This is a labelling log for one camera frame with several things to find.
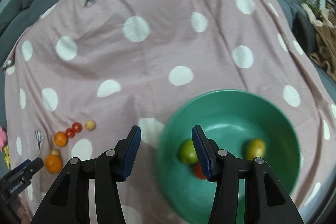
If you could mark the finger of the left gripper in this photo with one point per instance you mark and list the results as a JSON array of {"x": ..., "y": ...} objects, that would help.
[{"x": 25, "y": 170}]

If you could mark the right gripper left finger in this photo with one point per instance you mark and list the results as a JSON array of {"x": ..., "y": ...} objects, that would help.
[{"x": 67, "y": 199}]

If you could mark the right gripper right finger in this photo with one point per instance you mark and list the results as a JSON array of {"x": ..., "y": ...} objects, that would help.
[{"x": 266, "y": 200}]

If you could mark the large orange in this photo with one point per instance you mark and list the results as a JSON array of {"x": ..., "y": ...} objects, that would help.
[{"x": 53, "y": 164}]

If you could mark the small mandarin orange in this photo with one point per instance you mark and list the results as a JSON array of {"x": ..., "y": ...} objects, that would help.
[{"x": 60, "y": 139}]

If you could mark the yellow-green kiwi fruit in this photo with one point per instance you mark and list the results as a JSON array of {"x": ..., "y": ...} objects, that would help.
[{"x": 255, "y": 148}]

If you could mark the cherry tomato front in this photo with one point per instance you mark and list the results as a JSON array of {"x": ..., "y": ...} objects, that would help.
[{"x": 69, "y": 133}]

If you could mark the cherry tomato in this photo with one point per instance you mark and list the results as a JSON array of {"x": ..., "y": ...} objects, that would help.
[
  {"x": 77, "y": 127},
  {"x": 69, "y": 133}
]

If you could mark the red tomato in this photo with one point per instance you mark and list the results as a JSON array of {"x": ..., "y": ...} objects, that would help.
[{"x": 197, "y": 171}]

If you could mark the green lime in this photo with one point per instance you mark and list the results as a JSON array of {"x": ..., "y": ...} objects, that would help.
[{"x": 187, "y": 153}]

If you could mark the yellow snack wrapper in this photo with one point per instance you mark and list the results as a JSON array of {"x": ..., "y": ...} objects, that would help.
[{"x": 6, "y": 156}]

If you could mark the beige longan left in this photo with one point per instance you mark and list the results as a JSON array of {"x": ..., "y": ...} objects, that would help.
[{"x": 55, "y": 152}]

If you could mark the beige longan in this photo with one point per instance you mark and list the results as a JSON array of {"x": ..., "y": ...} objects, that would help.
[
  {"x": 90, "y": 125},
  {"x": 55, "y": 152}
]

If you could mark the pink plush toy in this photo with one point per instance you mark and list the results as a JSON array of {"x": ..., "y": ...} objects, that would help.
[{"x": 3, "y": 138}]

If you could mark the beige longan right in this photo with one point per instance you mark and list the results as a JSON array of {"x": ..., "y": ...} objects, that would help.
[{"x": 90, "y": 125}]

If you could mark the green plastic bowl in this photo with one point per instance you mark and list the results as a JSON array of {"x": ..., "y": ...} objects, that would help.
[{"x": 232, "y": 119}]

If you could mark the pink polka dot cloth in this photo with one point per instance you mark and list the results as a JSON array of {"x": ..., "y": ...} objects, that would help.
[{"x": 136, "y": 62}]

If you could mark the brown plush blanket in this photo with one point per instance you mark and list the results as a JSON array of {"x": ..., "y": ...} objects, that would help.
[{"x": 323, "y": 22}]

